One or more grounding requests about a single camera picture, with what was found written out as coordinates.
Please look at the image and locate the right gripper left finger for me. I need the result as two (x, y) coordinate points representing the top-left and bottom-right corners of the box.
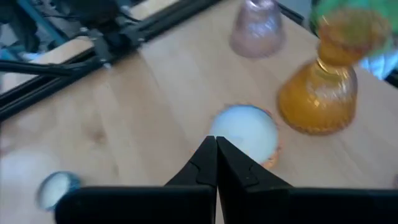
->
(55, 135), (218, 224)

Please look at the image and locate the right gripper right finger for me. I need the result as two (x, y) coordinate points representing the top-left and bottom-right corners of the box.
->
(216, 136), (398, 224)

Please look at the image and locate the white candle front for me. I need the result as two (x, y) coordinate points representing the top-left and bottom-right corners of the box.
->
(35, 170), (82, 213)

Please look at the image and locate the orange patterned candle tin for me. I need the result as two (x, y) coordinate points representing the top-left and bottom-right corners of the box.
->
(208, 103), (282, 170)

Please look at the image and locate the amber glass candlestick holder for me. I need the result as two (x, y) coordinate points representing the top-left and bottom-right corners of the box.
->
(275, 8), (392, 136)

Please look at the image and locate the pink glass candlestick holder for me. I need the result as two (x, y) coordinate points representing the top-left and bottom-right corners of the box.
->
(229, 0), (285, 59)

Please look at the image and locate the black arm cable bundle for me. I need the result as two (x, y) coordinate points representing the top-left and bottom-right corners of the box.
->
(0, 58), (105, 78)

